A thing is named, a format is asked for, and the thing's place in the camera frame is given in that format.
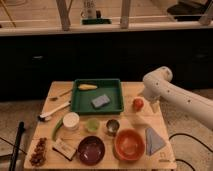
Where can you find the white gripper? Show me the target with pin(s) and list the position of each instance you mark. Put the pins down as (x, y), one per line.
(152, 98)

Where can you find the red apple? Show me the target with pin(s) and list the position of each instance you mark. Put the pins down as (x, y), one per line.
(138, 104)

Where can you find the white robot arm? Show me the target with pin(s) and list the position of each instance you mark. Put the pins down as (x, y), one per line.
(157, 83)

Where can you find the small metal cup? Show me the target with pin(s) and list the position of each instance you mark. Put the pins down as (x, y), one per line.
(112, 127)

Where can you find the green plastic cup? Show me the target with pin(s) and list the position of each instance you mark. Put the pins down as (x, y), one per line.
(92, 125)

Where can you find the blue grey folded cloth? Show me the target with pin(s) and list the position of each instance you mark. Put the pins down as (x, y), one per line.
(154, 142)

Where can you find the grey blue sponge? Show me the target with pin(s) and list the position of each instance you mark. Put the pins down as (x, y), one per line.
(100, 101)

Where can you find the orange bowl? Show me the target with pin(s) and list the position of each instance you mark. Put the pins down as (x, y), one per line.
(129, 145)

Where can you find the green plastic tray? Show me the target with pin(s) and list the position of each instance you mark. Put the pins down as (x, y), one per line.
(81, 100)

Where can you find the yellow corn cob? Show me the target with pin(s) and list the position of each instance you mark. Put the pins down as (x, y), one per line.
(87, 87)

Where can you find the dark purple bowl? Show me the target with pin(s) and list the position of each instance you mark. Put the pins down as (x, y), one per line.
(91, 150)

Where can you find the white lidded container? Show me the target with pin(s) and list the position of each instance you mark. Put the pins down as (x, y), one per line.
(71, 121)

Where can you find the white bottle on green base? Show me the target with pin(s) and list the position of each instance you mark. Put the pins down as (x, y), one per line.
(90, 15)

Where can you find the green chili pepper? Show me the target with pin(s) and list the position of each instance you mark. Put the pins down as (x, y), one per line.
(56, 128)

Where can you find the brown dried fruit cluster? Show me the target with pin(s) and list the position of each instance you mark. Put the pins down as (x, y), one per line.
(38, 157)

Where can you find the black pole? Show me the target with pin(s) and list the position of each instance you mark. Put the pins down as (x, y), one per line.
(16, 147)

